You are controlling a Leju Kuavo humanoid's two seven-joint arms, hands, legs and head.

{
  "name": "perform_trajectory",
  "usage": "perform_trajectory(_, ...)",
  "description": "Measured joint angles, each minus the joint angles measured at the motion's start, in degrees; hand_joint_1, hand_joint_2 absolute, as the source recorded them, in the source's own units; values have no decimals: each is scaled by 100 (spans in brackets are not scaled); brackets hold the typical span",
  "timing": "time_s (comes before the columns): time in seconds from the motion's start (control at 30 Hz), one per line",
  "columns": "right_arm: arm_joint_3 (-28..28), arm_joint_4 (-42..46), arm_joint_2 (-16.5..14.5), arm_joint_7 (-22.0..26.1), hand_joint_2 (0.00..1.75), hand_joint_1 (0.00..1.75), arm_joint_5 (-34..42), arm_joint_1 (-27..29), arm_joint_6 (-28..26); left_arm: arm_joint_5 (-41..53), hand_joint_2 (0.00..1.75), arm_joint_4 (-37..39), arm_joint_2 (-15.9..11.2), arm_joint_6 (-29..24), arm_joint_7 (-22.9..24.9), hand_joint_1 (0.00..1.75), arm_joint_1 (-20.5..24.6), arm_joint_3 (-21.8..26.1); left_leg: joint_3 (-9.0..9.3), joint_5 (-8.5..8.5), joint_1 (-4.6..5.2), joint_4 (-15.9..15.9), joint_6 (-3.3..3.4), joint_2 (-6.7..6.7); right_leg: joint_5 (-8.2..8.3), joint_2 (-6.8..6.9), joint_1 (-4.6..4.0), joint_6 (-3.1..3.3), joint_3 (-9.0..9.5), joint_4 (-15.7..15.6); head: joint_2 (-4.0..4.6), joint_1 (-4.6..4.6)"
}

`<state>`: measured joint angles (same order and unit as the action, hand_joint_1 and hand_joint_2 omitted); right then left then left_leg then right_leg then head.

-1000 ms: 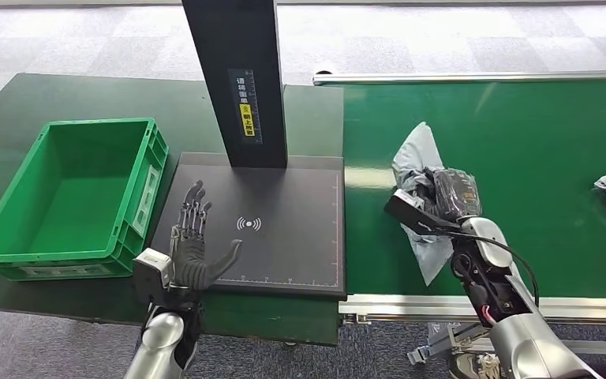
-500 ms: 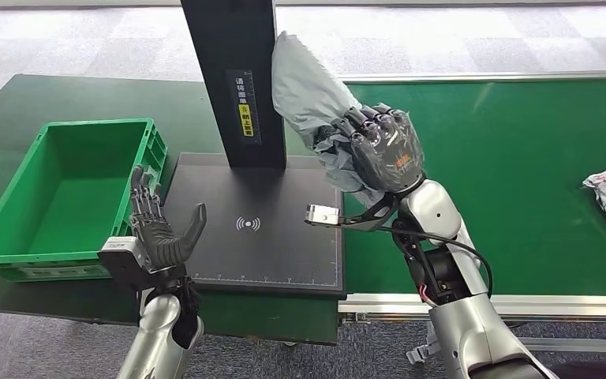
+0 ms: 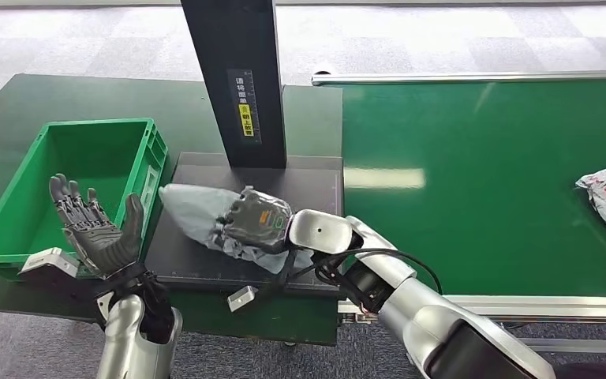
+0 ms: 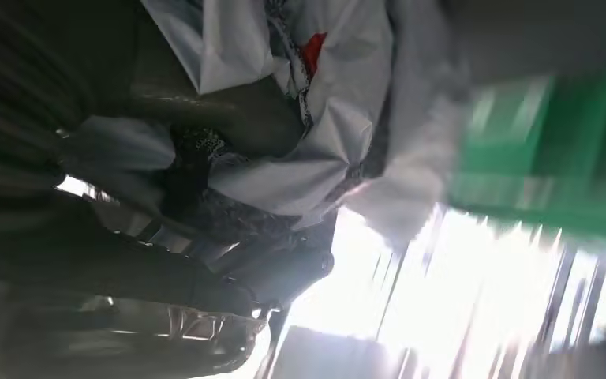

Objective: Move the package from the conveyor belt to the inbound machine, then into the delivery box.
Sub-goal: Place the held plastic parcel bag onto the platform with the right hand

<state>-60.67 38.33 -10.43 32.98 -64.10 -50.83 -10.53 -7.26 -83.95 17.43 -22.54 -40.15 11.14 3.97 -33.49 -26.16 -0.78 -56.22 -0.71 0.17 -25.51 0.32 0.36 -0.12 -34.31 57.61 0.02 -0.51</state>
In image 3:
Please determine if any grey plastic mailer package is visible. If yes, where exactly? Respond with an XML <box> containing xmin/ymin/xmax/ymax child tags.
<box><xmin>158</xmin><ymin>182</ymin><xmax>315</xmax><ymax>276</ymax></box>

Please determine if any silver conveyor side rail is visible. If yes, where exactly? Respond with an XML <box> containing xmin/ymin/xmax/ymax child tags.
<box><xmin>337</xmin><ymin>295</ymin><xmax>606</xmax><ymax>325</ymax></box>
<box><xmin>310</xmin><ymin>70</ymin><xmax>606</xmax><ymax>88</ymax></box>

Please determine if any green plastic crate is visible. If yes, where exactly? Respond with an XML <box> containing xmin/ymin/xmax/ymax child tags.
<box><xmin>0</xmin><ymin>117</ymin><xmax>170</xmax><ymax>281</ymax></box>

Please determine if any black and yellow column label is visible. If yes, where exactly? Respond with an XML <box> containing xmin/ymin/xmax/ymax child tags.
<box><xmin>226</xmin><ymin>69</ymin><xmax>262</xmax><ymax>145</ymax></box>

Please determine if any dark green table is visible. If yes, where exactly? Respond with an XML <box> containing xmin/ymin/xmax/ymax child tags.
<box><xmin>0</xmin><ymin>73</ymin><xmax>345</xmax><ymax>347</ymax></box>

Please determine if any green conveyor belt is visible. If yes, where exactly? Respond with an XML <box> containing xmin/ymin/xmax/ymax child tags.
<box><xmin>341</xmin><ymin>78</ymin><xmax>606</xmax><ymax>298</ymax></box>

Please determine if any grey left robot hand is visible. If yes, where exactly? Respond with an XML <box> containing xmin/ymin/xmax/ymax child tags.
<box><xmin>48</xmin><ymin>173</ymin><xmax>146</xmax><ymax>278</ymax></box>

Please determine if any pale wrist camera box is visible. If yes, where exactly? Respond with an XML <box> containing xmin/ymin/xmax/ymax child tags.
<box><xmin>17</xmin><ymin>247</ymin><xmax>80</xmax><ymax>281</ymax></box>
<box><xmin>226</xmin><ymin>285</ymin><xmax>259</xmax><ymax>313</ymax></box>

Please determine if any black scanner column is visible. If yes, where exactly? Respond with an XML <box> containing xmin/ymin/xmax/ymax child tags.
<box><xmin>180</xmin><ymin>0</ymin><xmax>288</xmax><ymax>170</ymax></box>

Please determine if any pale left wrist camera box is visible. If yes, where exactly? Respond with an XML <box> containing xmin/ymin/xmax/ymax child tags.
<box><xmin>17</xmin><ymin>247</ymin><xmax>80</xmax><ymax>281</ymax></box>

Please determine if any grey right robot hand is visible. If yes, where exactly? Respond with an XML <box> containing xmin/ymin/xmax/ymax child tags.
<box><xmin>219</xmin><ymin>186</ymin><xmax>294</xmax><ymax>256</ymax></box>

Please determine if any black scanner platform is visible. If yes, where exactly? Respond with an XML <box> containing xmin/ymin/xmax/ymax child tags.
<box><xmin>143</xmin><ymin>152</ymin><xmax>346</xmax><ymax>299</ymax></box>

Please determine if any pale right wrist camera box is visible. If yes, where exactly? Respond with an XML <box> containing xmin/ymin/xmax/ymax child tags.
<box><xmin>226</xmin><ymin>285</ymin><xmax>259</xmax><ymax>313</ymax></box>

